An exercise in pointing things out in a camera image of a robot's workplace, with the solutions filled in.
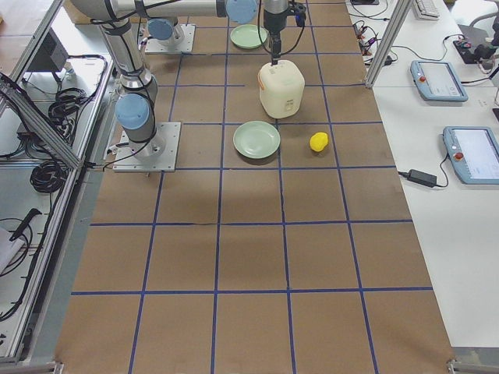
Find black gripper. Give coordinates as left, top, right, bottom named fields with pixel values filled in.
left=264, top=0, right=288, bottom=65

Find cream rice cooker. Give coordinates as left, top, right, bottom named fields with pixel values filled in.
left=257, top=59, right=305, bottom=119

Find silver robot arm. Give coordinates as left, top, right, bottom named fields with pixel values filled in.
left=147, top=17, right=184, bottom=46
left=73, top=1, right=306, bottom=99

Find green plate near arm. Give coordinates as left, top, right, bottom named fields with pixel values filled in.
left=230, top=24, right=267, bottom=49
left=233, top=121, right=281, bottom=159

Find yellow toy pepper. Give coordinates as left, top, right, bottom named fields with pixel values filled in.
left=309, top=132, right=329, bottom=153

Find white keyboard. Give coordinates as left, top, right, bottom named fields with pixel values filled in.
left=412, top=0, right=440, bottom=21

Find far teach pendant tablet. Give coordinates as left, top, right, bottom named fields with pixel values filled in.
left=410, top=60, right=469, bottom=103

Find teach pendant tablet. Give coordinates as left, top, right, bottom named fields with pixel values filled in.
left=442, top=126, right=498, bottom=185
left=410, top=60, right=469, bottom=103

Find black power adapter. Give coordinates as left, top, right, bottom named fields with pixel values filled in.
left=407, top=169, right=437, bottom=188

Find near teach pendant tablet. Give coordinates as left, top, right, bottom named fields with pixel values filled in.
left=442, top=126, right=498, bottom=185

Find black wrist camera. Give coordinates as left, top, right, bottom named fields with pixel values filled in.
left=289, top=1, right=306, bottom=28

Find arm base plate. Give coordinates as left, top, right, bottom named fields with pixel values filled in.
left=111, top=122, right=182, bottom=172
left=145, top=19, right=196, bottom=55

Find aluminium frame post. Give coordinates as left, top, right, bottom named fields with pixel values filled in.
left=365, top=0, right=411, bottom=89

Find coiled black cables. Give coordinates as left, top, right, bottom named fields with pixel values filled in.
left=30, top=87, right=94, bottom=195

